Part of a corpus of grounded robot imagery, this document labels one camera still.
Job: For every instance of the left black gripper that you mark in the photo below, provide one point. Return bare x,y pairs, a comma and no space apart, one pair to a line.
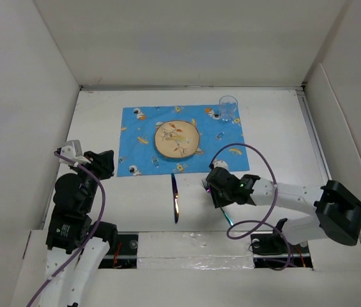
102,161

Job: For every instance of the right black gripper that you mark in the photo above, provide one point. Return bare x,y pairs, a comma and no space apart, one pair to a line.
217,199

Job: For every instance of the iridescent fork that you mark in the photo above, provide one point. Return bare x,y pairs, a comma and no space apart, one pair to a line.
208,190

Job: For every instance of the blue space-print cloth placemat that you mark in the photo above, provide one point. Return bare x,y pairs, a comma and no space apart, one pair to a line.
219,139

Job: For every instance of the iridescent table knife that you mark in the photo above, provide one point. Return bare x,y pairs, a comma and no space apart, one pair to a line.
175,198

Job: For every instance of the beige ceramic plate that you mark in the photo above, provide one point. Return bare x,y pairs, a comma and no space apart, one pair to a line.
177,139

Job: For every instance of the clear plastic cup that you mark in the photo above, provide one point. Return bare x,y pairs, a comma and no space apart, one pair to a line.
227,107

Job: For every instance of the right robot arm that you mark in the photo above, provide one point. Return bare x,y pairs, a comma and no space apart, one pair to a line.
330,211

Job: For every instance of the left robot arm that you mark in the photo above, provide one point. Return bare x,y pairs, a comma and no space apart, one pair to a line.
76,244

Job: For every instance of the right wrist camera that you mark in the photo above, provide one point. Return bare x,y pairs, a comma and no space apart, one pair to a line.
219,164

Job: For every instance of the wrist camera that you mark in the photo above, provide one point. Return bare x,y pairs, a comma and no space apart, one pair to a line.
71,153
219,164

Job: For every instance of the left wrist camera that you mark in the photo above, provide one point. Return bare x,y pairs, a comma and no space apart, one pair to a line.
71,153

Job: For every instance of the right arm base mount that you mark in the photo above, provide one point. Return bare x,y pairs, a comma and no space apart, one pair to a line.
271,252

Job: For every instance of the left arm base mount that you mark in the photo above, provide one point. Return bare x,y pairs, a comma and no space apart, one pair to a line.
123,255

